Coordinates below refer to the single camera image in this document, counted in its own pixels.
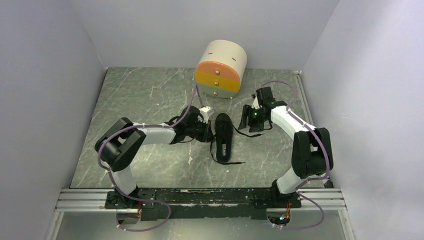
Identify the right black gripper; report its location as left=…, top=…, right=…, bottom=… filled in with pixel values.
left=238, top=104, right=267, bottom=132

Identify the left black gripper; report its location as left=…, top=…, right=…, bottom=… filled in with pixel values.
left=186, top=117, right=216, bottom=143

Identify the black shoe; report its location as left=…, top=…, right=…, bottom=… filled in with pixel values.
left=214, top=113, right=234, bottom=165

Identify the black shoelace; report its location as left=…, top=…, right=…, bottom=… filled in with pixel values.
left=209, top=124, right=264, bottom=165

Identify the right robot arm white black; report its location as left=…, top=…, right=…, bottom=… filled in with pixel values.
left=238, top=86, right=334, bottom=208

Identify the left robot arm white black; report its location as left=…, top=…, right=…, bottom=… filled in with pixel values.
left=94, top=106, right=214, bottom=209

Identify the round cream drawer cabinet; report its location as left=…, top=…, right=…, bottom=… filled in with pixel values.
left=194, top=39, right=247, bottom=99

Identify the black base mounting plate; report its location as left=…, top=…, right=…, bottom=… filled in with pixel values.
left=104, top=187, right=302, bottom=221

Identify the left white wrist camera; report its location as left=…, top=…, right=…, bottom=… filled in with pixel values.
left=199, top=106, right=215, bottom=123

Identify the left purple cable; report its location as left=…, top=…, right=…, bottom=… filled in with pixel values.
left=96, top=84, right=208, bottom=233

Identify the aluminium frame rail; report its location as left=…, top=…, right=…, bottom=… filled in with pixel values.
left=54, top=188, right=347, bottom=213

